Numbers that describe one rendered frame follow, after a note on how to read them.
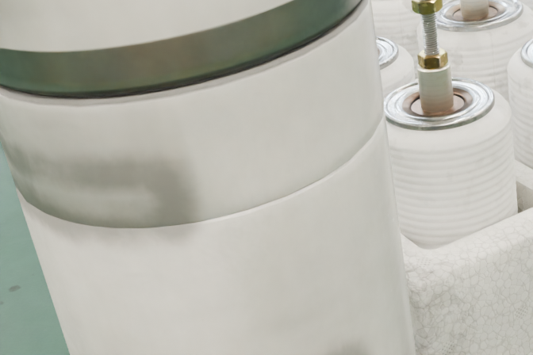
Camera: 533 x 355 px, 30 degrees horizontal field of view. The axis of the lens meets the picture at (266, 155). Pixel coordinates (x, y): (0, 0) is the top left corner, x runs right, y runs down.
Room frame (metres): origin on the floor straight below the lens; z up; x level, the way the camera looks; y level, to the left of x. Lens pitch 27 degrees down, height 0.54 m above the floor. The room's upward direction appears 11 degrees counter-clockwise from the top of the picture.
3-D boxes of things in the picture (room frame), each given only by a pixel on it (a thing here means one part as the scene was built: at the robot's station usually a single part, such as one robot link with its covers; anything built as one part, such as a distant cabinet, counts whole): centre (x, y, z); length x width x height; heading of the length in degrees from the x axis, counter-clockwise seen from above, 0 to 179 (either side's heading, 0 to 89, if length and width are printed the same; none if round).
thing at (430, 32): (0.60, -0.12, 0.30); 0.01 x 0.01 x 0.08
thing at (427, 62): (0.60, -0.12, 0.29); 0.02 x 0.02 x 0.01; 14
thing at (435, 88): (0.60, -0.12, 0.26); 0.02 x 0.02 x 0.03
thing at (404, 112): (0.60, -0.12, 0.25); 0.08 x 0.08 x 0.01
